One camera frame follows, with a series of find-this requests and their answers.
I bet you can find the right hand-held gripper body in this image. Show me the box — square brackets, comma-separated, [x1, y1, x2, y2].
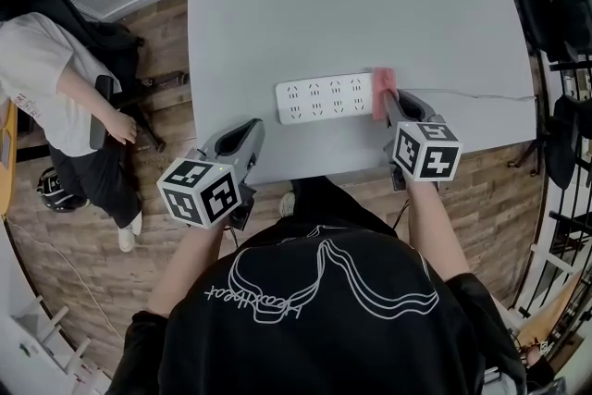
[382, 115, 463, 193]

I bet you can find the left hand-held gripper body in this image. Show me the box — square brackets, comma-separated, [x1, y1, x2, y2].
[155, 146, 258, 230]

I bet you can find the pink cloth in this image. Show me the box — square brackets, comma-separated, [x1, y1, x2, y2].
[371, 68, 398, 122]

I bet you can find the white power strip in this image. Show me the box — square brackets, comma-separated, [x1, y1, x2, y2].
[275, 72, 376, 126]

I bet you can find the person's right forearm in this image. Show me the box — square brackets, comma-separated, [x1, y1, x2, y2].
[404, 179, 473, 283]

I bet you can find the person's left forearm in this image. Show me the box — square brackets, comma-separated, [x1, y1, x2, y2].
[146, 224, 228, 318]

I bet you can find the black mesh office chair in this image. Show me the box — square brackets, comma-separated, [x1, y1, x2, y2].
[515, 0, 592, 61]
[508, 94, 592, 191]

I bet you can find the black helmet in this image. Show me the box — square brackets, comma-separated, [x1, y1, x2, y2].
[36, 167, 92, 215]

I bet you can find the person's black printed shirt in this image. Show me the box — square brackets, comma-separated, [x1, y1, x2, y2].
[105, 175, 528, 395]

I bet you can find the round yellow wooden table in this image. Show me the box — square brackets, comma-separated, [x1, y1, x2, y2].
[0, 99, 19, 216]

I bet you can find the purple phone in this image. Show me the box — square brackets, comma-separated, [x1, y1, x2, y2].
[0, 129, 13, 167]

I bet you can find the white wooden rack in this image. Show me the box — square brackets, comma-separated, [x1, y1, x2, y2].
[11, 295, 93, 378]

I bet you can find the white power strip cable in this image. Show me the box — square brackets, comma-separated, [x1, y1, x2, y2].
[397, 87, 537, 102]

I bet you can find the thin white floor cable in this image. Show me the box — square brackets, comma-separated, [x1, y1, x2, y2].
[4, 216, 117, 339]

